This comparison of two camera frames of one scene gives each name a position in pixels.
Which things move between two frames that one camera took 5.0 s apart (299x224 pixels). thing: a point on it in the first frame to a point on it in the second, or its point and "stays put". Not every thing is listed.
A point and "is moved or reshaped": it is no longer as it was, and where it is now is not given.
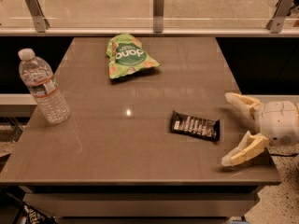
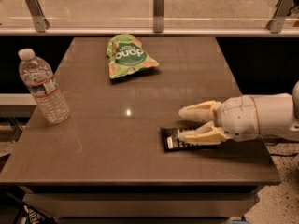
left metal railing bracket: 40,21 stays put
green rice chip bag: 126,55 stays put
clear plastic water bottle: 37,74 stays put
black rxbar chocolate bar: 201,127 is moved or reshaped
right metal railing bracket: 276,21 stays put
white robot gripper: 277,120 to 238,117
